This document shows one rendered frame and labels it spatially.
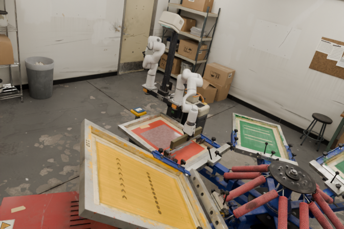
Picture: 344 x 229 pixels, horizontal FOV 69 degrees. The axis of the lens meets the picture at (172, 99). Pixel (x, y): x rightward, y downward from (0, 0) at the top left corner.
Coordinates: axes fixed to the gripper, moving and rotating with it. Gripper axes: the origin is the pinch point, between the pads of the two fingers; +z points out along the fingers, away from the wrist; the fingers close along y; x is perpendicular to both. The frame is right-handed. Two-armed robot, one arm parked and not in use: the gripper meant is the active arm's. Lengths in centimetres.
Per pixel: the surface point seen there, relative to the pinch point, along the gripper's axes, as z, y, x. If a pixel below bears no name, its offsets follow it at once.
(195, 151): 13.7, -8.0, -7.7
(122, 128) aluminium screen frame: 11, 52, 29
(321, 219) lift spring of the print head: -12, -110, 9
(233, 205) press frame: 4, -65, 28
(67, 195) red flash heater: -2, 0, 109
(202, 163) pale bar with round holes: 4.8, -27.0, 10.1
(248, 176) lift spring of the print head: -8, -62, 9
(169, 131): 14.1, 27.7, -11.0
